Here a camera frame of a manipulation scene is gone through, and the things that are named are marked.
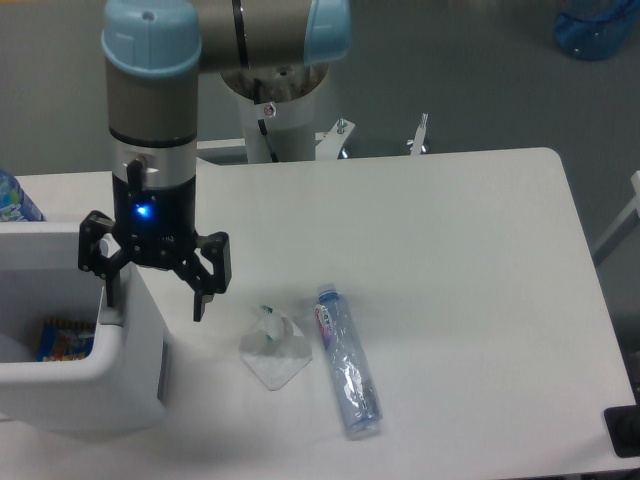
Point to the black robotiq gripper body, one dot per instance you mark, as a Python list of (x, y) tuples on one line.
[(154, 227)]

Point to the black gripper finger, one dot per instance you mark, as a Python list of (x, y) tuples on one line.
[(204, 263), (93, 229)]

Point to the white push-lid trash can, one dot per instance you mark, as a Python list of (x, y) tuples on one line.
[(119, 385)]

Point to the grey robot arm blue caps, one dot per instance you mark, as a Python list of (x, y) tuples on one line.
[(154, 53)]

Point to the blue labelled bottle left edge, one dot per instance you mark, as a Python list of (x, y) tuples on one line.
[(16, 205)]

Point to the crumpled clear plastic wrapper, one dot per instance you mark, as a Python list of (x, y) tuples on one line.
[(274, 348)]

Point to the colourful snack packet in bin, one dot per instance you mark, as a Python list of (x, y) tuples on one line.
[(65, 340)]

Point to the crushed clear plastic bottle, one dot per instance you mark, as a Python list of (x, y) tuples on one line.
[(351, 377)]

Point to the black clamp at table edge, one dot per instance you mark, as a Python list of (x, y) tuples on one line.
[(623, 427)]

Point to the large blue water jug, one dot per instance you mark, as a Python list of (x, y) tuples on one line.
[(594, 30)]

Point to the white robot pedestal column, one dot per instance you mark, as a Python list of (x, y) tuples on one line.
[(277, 108)]

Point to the white metal base frame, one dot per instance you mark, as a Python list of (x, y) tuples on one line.
[(332, 144)]

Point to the white frame at right edge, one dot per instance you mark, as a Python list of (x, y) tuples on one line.
[(620, 228)]

